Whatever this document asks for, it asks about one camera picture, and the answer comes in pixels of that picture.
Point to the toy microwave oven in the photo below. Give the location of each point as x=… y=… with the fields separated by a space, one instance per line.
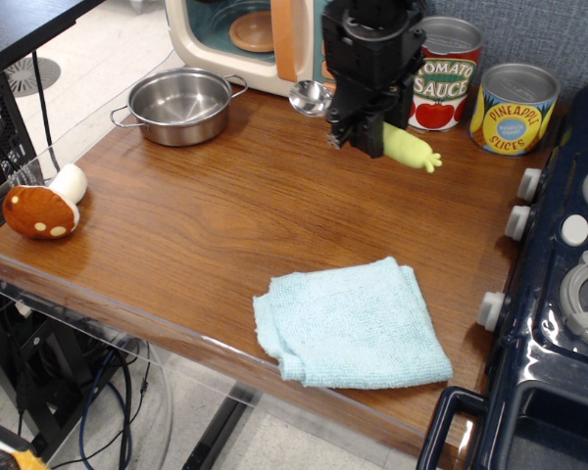
x=271 y=44

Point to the plush brown mushroom toy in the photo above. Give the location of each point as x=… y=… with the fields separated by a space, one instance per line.
x=47 y=212

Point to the white stove knob middle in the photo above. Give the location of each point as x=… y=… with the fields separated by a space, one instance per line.
x=517 y=221

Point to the white stove knob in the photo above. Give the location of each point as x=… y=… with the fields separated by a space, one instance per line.
x=490 y=310
x=528 y=184
x=517 y=221

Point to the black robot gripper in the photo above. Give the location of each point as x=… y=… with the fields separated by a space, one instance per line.
x=373 y=49

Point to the white stove knob upper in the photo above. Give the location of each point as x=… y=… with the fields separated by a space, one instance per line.
x=528 y=184

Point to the dark blue toy stove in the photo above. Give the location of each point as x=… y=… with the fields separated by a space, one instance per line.
x=534 y=412

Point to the pineapple slices can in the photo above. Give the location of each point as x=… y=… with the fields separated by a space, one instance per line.
x=513 y=108

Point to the yellow handled ice cream scoop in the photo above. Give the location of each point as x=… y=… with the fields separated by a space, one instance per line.
x=312 y=99

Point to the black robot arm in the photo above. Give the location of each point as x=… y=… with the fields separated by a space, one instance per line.
x=373 y=50

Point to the light blue folded towel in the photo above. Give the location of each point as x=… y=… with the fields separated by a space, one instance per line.
x=362 y=327

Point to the tomato sauce can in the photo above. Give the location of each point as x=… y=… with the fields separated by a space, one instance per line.
x=452 y=50

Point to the small stainless steel pot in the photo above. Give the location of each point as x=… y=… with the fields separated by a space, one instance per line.
x=182 y=106

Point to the black desk at left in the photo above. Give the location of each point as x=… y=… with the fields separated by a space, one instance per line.
x=27 y=25

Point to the white stove knob lower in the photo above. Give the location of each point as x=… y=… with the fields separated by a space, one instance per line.
x=490 y=310

